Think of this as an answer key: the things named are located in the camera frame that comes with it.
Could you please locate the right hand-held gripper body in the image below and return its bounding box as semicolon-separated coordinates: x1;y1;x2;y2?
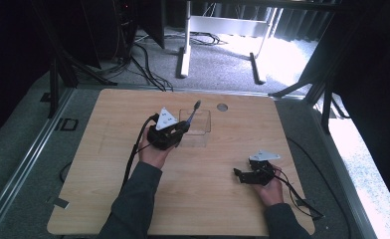
246;149;282;186

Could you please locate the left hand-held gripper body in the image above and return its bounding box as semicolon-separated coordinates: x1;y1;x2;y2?
146;107;185;151

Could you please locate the person's left hand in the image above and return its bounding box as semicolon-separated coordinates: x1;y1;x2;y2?
137;126;177;170

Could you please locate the person's right hand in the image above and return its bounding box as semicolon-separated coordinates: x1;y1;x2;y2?
250;163;285;208

